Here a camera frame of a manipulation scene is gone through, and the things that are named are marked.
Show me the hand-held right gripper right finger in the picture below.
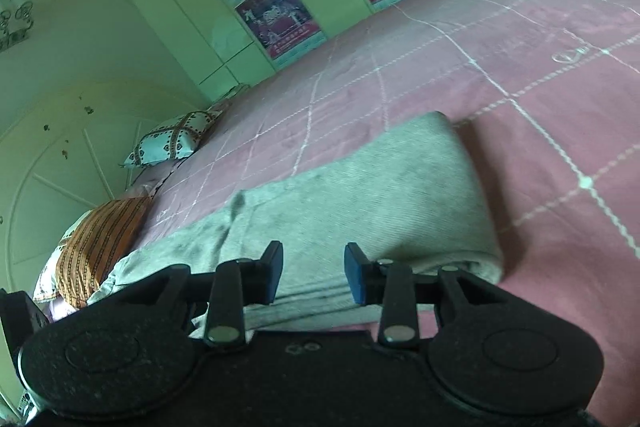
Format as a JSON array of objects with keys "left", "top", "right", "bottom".
[{"left": 344, "top": 242, "right": 501, "bottom": 350}]

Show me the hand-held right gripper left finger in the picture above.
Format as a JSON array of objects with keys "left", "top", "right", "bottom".
[{"left": 142, "top": 241, "right": 284, "bottom": 349}]

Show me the orange striped pillow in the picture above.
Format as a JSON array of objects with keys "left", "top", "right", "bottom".
[{"left": 55, "top": 196, "right": 154, "bottom": 309}]

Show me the pink pillow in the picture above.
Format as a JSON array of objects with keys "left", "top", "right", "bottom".
[{"left": 125, "top": 158, "right": 177, "bottom": 198}]

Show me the cream wooden headboard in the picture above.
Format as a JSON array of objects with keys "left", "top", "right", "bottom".
[{"left": 0, "top": 79, "right": 212, "bottom": 308}]

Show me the pink checked bedsheet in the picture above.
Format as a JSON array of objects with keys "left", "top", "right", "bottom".
[{"left": 50, "top": 0, "right": 640, "bottom": 427}]

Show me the wall lamp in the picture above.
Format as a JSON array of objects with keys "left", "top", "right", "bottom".
[{"left": 0, "top": 0, "right": 37, "bottom": 54}]

